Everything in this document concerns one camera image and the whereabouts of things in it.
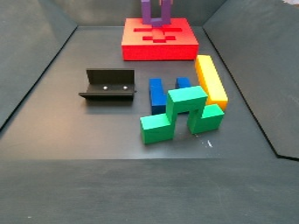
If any black angle fixture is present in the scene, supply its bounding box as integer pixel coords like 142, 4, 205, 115
78, 68, 136, 101

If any purple U-shaped block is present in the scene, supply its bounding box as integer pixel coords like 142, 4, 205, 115
140, 0, 173, 27

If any yellow long block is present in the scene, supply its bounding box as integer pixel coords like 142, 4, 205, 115
194, 55, 228, 109

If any red slotted board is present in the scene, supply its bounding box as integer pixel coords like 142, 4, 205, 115
121, 18, 198, 60

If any blue U-shaped block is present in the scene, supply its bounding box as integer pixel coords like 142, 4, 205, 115
149, 77, 192, 115

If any green stepped block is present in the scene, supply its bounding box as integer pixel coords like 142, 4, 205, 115
138, 85, 225, 145

